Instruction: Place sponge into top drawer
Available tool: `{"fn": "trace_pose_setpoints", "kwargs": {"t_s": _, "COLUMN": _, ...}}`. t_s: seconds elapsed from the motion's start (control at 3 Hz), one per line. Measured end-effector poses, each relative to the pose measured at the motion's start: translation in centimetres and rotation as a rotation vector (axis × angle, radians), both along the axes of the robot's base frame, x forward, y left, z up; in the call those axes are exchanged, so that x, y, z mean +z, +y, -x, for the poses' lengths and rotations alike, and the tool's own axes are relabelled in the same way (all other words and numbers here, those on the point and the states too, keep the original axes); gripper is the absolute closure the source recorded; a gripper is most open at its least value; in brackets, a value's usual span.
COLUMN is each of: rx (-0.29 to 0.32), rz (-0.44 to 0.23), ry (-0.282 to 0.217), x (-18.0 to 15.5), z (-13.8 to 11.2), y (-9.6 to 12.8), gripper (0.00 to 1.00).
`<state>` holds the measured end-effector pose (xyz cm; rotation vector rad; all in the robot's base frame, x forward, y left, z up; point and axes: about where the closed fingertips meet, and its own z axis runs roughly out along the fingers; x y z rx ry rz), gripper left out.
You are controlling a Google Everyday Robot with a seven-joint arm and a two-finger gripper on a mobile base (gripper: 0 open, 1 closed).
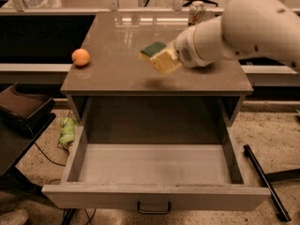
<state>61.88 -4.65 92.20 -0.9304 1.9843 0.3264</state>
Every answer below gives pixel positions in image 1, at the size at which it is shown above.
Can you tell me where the black drawer handle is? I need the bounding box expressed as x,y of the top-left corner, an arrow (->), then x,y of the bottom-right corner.
136,202 -> 172,216

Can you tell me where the open top drawer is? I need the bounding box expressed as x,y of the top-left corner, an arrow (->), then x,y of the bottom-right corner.
43,124 -> 270,211

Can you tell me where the black metal stand leg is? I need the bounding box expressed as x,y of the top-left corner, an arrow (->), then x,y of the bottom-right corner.
243,144 -> 300,222

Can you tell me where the green and yellow sponge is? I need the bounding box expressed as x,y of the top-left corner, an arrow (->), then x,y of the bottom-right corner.
140,41 -> 166,60

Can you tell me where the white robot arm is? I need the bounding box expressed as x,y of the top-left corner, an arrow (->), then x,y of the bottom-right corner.
150,0 -> 300,74

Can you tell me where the orange fruit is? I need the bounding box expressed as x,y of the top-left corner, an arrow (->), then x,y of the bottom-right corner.
71,49 -> 90,67

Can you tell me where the black floor cable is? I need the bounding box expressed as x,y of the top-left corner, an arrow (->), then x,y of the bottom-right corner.
27,124 -> 68,167

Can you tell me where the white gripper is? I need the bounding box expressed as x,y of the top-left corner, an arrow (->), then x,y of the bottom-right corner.
150,25 -> 216,75

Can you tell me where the soda can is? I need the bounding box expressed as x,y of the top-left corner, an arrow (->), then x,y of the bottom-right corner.
187,1 -> 206,26

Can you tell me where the white shoe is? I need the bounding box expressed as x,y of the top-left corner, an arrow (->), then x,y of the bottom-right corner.
0,209 -> 29,225

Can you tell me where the green crumpled bag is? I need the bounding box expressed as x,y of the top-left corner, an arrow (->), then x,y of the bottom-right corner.
58,117 -> 77,144

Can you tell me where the grey cabinet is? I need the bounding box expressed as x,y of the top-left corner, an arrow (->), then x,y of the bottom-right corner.
61,11 -> 252,144

